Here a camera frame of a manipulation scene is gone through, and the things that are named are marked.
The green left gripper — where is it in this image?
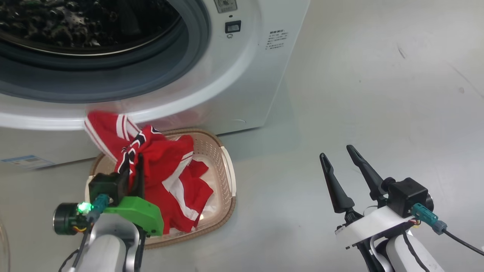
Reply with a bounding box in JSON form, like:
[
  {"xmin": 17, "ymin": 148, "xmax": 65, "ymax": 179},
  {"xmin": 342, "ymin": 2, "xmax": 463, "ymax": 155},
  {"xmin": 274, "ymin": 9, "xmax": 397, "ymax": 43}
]
[{"xmin": 102, "ymin": 153, "xmax": 164, "ymax": 236}]

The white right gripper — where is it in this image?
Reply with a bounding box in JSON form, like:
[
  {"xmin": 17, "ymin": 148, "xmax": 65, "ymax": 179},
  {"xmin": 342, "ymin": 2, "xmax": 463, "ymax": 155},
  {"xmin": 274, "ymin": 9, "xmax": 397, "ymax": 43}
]
[{"xmin": 320, "ymin": 145, "xmax": 414, "ymax": 250}]

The red white sports jersey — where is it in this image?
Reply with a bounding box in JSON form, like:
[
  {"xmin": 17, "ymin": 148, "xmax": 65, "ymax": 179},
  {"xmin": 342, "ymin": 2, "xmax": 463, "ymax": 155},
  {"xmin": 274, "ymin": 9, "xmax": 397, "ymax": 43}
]
[{"xmin": 84, "ymin": 111, "xmax": 214, "ymax": 235}]

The cream perforated laundry basket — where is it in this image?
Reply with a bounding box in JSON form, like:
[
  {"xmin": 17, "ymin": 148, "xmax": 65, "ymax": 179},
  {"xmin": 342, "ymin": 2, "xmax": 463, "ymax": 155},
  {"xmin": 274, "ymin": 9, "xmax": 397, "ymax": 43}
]
[{"xmin": 89, "ymin": 128, "xmax": 237, "ymax": 250}]

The white front-load washing machine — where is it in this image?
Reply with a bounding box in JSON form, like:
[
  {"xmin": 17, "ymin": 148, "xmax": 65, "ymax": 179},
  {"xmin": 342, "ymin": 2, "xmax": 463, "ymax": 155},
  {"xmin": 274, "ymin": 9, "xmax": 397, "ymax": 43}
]
[{"xmin": 0, "ymin": 0, "xmax": 310, "ymax": 168}]

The blue energy label sticker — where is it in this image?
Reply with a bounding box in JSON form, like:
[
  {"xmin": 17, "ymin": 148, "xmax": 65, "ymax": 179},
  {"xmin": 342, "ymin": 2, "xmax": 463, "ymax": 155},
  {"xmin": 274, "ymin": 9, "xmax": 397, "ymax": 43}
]
[{"xmin": 0, "ymin": 155, "xmax": 55, "ymax": 170}]

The small printed warning label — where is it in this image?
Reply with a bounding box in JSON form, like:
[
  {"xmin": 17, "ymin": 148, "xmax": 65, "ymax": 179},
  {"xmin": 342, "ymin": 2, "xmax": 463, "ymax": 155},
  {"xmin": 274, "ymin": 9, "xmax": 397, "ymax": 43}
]
[{"xmin": 265, "ymin": 30, "xmax": 290, "ymax": 50}]

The black cable teal plug left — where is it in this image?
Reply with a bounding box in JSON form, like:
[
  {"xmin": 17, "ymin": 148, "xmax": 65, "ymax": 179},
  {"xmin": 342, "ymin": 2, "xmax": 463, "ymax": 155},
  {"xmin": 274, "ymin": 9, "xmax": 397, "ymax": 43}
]
[{"xmin": 60, "ymin": 193, "xmax": 112, "ymax": 272}]

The black cable teal plug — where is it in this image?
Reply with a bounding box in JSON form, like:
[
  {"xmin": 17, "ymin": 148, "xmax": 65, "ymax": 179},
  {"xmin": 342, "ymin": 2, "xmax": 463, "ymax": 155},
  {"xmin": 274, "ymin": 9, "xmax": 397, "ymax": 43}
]
[
  {"xmin": 411, "ymin": 203, "xmax": 484, "ymax": 257},
  {"xmin": 60, "ymin": 193, "xmax": 112, "ymax": 272}
]

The black cable teal plug right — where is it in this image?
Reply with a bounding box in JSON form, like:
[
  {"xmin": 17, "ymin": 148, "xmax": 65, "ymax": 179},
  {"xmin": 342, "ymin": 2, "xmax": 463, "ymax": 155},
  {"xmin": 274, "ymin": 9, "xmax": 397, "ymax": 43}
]
[{"xmin": 411, "ymin": 203, "xmax": 484, "ymax": 257}]

